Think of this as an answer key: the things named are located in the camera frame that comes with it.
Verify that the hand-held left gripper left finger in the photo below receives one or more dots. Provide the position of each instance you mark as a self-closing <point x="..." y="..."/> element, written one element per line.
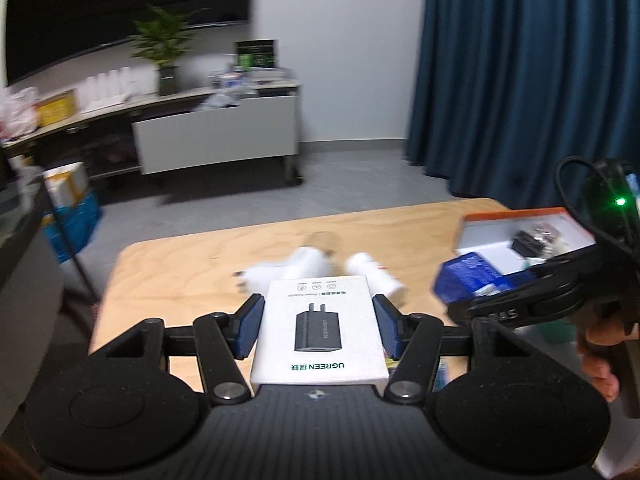
<point x="250" y="327"/>

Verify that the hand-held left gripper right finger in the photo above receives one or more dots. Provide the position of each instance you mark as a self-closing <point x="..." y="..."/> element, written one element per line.
<point x="387" y="327"/>

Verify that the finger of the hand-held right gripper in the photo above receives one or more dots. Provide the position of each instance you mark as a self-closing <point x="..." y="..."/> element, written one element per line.
<point x="570" y="266"/>
<point x="462" y="315"/>

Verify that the black charger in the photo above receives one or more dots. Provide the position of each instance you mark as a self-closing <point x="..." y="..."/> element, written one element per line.
<point x="530" y="245"/>

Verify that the white power adapter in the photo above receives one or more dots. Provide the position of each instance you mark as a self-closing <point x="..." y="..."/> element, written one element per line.
<point x="260" y="277"/>

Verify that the white pill bottle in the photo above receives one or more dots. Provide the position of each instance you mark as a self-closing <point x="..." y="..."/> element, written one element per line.
<point x="375" y="272"/>

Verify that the white charger box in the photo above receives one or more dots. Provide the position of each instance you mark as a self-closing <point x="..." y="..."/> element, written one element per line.
<point x="320" y="310"/>

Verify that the orange white cardboard box lid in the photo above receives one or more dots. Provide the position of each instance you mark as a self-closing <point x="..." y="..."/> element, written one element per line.
<point x="490" y="230"/>

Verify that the white diffuser with glass bottle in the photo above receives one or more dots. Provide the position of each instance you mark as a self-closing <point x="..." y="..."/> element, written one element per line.
<point x="310" y="260"/>

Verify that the person's right hand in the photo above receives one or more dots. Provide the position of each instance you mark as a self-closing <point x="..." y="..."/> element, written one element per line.
<point x="600" y="360"/>

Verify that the white tv cabinet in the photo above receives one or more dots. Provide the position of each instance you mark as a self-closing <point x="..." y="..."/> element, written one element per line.
<point x="215" y="135"/>

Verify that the blue curtain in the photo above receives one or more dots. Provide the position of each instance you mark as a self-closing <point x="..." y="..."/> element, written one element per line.
<point x="525" y="75"/>

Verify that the black glass round table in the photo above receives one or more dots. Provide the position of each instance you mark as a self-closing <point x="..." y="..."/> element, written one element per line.
<point x="25" y="285"/>

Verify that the clear plastic packets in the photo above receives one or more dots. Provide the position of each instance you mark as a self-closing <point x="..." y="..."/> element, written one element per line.
<point x="222" y="99"/>

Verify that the white yellow cardboard box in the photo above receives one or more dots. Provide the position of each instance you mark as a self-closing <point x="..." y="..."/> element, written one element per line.
<point x="67" y="185"/>

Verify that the green black box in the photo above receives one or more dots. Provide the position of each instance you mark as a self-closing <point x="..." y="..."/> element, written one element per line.
<point x="256" y="53"/>

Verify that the white router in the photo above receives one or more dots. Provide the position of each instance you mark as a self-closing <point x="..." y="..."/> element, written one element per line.
<point x="117" y="87"/>

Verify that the potted plant in dark vase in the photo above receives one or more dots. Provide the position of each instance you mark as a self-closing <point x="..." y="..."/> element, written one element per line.
<point x="162" y="45"/>

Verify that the white red plastic bag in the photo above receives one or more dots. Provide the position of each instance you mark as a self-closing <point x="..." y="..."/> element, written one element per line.
<point x="19" y="112"/>

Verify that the black television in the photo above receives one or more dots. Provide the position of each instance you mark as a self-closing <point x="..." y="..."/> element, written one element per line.
<point x="125" y="5"/>

